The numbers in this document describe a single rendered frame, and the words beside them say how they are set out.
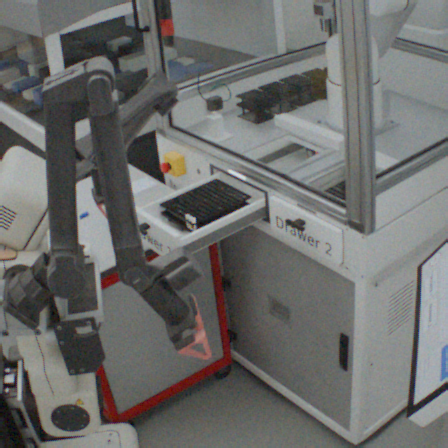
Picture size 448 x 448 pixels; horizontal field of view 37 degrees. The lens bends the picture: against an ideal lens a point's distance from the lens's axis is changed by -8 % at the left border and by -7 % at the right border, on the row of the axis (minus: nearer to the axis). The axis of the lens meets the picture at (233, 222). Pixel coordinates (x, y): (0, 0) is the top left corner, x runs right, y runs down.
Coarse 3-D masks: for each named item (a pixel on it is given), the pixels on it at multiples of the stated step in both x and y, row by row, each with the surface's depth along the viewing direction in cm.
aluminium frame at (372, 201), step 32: (352, 0) 154; (352, 32) 158; (160, 64) 237; (352, 64) 163; (352, 96) 168; (160, 128) 252; (352, 128) 173; (224, 160) 227; (352, 160) 178; (416, 160) 189; (288, 192) 206; (352, 192) 183; (384, 192) 184; (416, 192) 194; (352, 224) 188; (384, 224) 189
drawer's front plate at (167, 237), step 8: (136, 208) 213; (144, 216) 209; (152, 216) 208; (152, 224) 206; (160, 224) 204; (152, 232) 208; (160, 232) 204; (168, 232) 200; (144, 240) 215; (160, 240) 206; (168, 240) 202; (176, 240) 198; (152, 248) 213; (160, 248) 208; (168, 248) 204
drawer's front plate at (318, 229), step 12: (276, 204) 210; (288, 204) 207; (288, 216) 207; (300, 216) 203; (312, 216) 200; (276, 228) 215; (288, 228) 210; (312, 228) 200; (324, 228) 196; (336, 228) 193; (300, 240) 207; (324, 240) 198; (336, 240) 193; (324, 252) 200; (336, 252) 195
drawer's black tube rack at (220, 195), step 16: (192, 192) 224; (208, 192) 223; (224, 192) 223; (240, 192) 222; (176, 208) 217; (192, 208) 216; (208, 208) 215; (224, 208) 220; (240, 208) 219; (176, 224) 216; (208, 224) 214
